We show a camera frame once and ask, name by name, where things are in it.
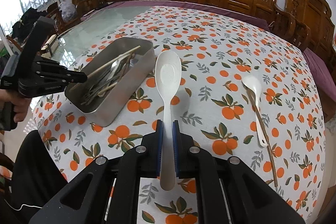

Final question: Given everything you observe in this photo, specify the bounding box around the metal fork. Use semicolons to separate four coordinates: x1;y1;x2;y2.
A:
80;77;118;105

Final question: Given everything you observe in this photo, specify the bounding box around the metal rectangular tray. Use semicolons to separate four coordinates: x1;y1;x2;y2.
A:
65;38;155;127

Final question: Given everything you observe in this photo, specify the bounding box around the metal spoon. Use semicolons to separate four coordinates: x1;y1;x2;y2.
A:
97;56;128;87

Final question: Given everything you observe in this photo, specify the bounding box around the light bamboo chopstick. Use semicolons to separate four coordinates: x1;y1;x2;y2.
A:
64;46;147;100

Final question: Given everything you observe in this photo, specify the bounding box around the dark brown wooden chopstick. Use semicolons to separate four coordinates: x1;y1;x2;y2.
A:
247;88;278;188

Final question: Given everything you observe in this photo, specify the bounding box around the large white rice paddle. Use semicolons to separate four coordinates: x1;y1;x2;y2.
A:
155;50;182;191

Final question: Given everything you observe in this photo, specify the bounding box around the person's left hand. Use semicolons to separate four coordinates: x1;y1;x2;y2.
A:
0;89;31;123

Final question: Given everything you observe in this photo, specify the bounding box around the wooden block with black bands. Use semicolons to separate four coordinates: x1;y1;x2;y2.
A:
41;34;59;59

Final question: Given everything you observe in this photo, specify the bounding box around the orange-print tablecloth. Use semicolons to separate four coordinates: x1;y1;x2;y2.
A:
33;6;326;223

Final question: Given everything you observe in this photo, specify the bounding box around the purple armchair cushion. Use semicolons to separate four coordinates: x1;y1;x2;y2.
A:
302;48;336;101

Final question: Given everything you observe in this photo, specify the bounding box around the carved wooden armchair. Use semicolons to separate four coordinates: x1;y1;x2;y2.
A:
269;0;335;60

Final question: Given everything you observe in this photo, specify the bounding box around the purple sofa cushion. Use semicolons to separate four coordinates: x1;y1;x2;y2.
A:
81;0;271;32

